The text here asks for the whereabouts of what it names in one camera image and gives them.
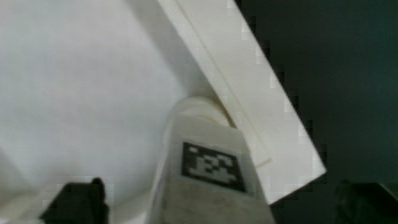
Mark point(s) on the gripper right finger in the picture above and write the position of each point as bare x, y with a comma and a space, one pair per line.
367, 203

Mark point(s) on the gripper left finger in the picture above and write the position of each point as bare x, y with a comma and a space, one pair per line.
79, 206

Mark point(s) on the white table leg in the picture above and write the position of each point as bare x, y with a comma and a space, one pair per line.
207, 190

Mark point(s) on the white square tabletop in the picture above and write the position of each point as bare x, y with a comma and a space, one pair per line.
104, 60

